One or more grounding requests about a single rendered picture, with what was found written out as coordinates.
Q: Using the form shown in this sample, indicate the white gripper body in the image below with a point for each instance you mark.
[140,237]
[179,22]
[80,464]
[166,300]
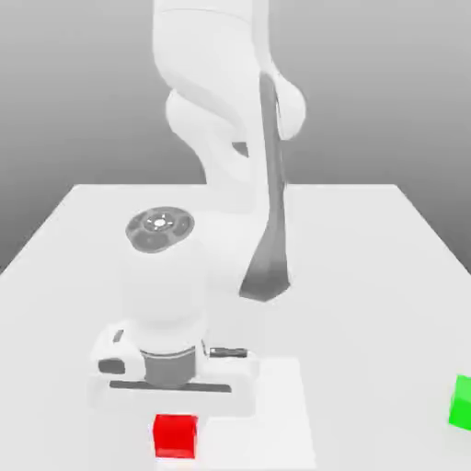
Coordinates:
[173,399]

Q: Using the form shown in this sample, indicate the small green cube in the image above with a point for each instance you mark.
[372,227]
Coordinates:
[461,403]

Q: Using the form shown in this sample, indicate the small red cube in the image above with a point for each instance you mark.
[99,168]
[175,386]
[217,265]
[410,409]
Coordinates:
[174,438]

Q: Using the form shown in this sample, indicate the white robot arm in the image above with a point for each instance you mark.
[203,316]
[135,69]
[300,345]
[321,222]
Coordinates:
[220,110]

